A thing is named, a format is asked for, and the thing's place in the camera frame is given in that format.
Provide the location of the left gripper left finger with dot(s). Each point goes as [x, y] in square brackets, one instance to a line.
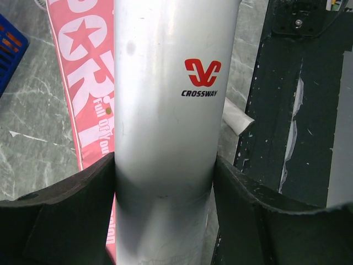
[65, 223]

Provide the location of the pink racket cover bag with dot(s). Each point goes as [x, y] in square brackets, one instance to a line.
[83, 34]

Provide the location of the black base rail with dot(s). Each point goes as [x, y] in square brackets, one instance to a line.
[293, 99]

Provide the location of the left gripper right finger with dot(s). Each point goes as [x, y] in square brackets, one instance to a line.
[261, 226]

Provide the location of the blue plastic basket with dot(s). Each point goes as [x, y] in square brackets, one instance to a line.
[13, 47]

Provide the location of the white shuttlecock tube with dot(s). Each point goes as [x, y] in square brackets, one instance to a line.
[172, 61]

